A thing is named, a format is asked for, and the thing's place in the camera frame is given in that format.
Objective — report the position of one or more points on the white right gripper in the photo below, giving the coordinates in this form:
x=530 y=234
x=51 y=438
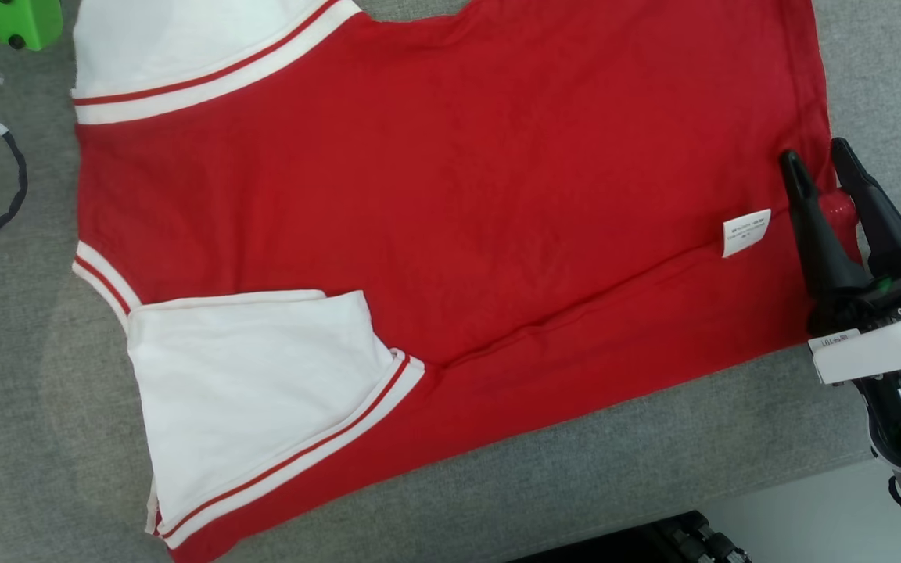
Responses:
x=888 y=344

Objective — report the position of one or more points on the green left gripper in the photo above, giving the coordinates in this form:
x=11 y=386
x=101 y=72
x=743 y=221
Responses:
x=28 y=19

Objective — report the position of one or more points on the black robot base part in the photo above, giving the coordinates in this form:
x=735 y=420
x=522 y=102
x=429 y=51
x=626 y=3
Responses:
x=693 y=543

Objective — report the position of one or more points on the red jersey with white sleeves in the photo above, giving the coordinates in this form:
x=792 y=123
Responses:
x=458 y=195

